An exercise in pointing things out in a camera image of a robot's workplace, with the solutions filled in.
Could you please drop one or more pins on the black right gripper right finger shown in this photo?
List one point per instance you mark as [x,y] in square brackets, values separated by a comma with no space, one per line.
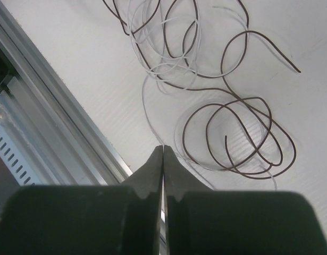
[178,181]

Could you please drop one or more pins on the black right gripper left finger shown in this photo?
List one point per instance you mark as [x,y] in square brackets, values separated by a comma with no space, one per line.
[137,204]

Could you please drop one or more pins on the aluminium mounting rail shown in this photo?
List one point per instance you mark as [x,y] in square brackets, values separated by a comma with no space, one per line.
[57,137]

